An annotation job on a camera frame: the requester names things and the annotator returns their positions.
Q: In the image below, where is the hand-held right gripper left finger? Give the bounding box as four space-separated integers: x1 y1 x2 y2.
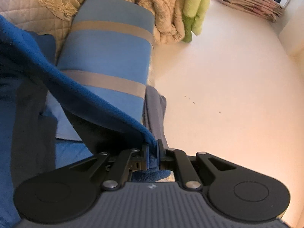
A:
69 145 150 192

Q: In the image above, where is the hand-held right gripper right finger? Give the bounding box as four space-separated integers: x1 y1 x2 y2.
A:
157 140 238 190

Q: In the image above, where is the blue fleece jacket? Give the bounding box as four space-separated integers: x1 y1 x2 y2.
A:
0 14 172 228

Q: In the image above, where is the grey folded cloth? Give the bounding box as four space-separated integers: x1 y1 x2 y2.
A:
142 86 168 148

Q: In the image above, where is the beige fuzzy blanket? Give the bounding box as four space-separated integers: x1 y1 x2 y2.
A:
135 0 188 45

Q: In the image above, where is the light green cloth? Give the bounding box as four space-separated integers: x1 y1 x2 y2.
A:
182 0 212 44

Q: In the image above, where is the grey quilted bedspread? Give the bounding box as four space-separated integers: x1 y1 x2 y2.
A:
0 0 80 65

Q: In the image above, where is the patterned curtain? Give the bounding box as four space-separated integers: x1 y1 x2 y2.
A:
216 0 285 23

